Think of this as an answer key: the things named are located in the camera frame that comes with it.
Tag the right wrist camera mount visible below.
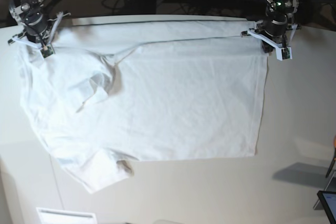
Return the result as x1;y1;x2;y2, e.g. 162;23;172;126
7;12;71;58

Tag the black tablet with stand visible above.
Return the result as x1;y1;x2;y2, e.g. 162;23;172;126
313;171;335;224

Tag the white T-shirt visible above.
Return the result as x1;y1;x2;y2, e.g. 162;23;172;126
17;21;267;193

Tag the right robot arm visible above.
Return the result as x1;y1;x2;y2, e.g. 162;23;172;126
8;0;61;47

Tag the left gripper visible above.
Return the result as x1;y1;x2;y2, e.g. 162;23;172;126
256;16;296;53

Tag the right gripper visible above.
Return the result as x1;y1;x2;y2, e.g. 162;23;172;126
19;15;56;45

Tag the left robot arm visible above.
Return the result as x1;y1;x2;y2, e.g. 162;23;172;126
247;0;299;61

